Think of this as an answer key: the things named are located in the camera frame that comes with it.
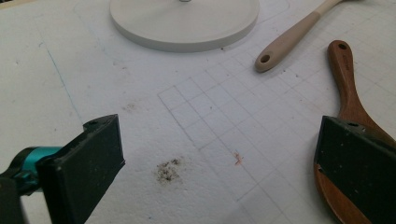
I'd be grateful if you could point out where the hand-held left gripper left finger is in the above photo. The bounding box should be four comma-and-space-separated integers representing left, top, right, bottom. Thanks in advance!
36, 114, 126, 224

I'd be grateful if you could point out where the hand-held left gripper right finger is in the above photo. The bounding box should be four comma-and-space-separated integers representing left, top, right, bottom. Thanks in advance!
313, 115, 396, 224

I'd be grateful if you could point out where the brown wooden spoon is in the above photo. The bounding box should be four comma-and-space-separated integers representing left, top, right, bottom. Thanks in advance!
313, 39, 396, 224

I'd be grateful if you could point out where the beige ladle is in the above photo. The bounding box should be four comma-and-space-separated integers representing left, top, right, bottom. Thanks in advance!
254, 0, 344, 74

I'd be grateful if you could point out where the white plate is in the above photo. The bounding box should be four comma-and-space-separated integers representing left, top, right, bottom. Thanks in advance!
108, 0, 261, 53

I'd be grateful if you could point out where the white foam mat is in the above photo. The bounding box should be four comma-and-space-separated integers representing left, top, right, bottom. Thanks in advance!
0, 0, 396, 224

